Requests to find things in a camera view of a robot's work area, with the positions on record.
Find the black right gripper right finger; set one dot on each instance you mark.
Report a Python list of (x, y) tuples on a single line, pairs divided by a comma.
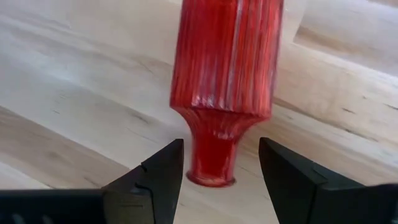
[(295, 186)]

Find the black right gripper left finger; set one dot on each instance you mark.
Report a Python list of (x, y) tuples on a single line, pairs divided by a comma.
[(155, 186)]

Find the red ribbed glass bottle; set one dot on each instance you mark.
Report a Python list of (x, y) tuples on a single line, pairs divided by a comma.
[(224, 62)]

